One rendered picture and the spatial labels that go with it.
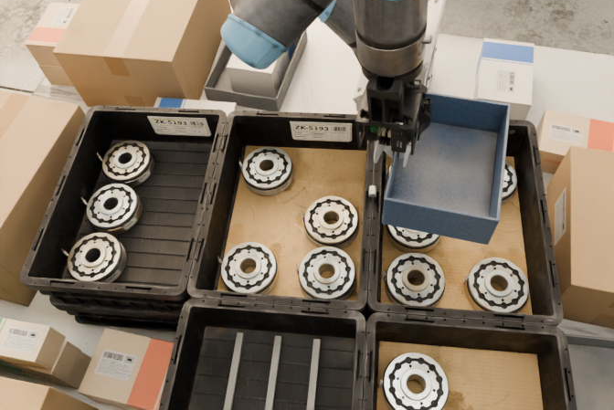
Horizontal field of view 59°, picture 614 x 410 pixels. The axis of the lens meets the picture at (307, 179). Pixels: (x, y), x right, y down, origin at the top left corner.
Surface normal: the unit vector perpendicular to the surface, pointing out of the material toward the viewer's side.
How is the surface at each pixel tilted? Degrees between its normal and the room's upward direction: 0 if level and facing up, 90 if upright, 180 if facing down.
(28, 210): 90
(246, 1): 37
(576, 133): 0
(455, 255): 0
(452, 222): 90
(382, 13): 90
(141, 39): 0
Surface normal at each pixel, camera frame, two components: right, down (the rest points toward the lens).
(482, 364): -0.07, -0.54
